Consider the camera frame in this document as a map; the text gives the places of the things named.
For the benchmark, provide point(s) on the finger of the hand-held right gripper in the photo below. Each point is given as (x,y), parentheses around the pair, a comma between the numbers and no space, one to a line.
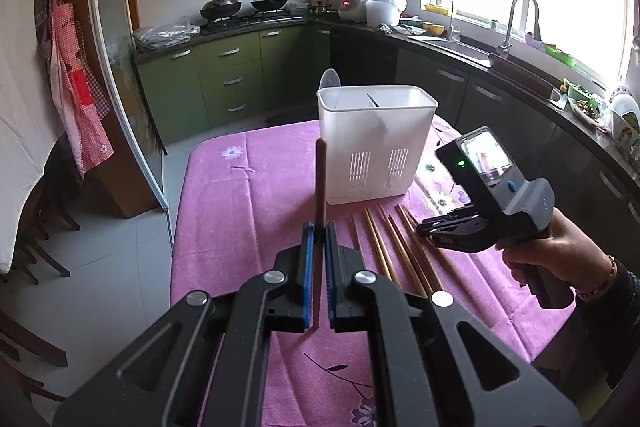
(442,223)
(457,242)

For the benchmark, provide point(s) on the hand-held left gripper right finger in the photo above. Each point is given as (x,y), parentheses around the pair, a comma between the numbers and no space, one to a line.
(331,274)

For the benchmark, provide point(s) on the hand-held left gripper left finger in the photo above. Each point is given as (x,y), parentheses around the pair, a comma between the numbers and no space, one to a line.
(308,274)

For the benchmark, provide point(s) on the bunch of wooden chopsticks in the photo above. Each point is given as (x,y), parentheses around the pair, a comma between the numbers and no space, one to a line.
(400,252)

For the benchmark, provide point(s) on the dark brown chopstick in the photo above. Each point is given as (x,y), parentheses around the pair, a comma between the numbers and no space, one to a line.
(320,177)

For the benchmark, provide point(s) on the white plastic utensil holder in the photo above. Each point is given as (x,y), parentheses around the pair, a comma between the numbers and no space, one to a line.
(375,147)

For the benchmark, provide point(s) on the person's right forearm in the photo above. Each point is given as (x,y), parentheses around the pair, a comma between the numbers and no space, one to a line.
(615,322)

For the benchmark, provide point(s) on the person's right hand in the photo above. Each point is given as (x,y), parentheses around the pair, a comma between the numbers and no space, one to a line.
(565,252)

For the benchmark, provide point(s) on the pink floral tablecloth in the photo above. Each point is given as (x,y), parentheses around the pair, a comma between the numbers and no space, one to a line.
(240,217)

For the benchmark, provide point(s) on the dark kitchen cabinets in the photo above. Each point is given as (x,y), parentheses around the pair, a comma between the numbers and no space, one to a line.
(500,107)

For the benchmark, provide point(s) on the plate with food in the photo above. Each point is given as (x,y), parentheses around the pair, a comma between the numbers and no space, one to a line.
(587,109)

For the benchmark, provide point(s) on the stack of white plates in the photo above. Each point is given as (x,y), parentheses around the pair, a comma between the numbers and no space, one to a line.
(627,117)

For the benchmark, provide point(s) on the green packets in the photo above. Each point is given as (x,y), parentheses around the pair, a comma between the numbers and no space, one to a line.
(560,54)

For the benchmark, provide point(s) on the steel sink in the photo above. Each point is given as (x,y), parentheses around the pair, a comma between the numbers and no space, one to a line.
(457,49)

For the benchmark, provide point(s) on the translucent plastic spoon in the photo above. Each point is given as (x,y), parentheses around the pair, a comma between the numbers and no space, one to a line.
(331,78)

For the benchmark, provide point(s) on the tall steel faucet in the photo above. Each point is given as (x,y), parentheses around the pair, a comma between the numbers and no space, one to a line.
(515,22)

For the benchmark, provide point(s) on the yellow bowl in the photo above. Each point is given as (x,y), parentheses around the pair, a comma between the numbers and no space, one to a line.
(433,28)

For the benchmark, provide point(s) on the small steel faucet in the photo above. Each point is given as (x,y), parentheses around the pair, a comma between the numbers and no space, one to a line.
(450,17)

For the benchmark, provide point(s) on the green kitchen cabinets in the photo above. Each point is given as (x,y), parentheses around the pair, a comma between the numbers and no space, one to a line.
(220,77)

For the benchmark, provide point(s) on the gas stove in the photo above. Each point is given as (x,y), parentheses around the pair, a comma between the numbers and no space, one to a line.
(250,21)

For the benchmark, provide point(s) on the dark wooden chair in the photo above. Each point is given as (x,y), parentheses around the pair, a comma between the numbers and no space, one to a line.
(45,227)

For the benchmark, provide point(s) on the clear plastic bag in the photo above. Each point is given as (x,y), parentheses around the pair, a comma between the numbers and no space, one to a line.
(165,36)

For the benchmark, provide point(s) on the black wok with lid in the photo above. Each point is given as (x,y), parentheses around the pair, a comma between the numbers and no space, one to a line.
(220,6)

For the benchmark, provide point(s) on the red checked apron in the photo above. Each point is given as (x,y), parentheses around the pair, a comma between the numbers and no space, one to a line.
(75,82)

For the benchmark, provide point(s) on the white table cloth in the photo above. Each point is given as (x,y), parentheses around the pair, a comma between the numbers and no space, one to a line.
(20,107)

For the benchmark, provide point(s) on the sliding door frame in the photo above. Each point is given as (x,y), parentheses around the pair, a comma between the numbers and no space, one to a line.
(125,57)

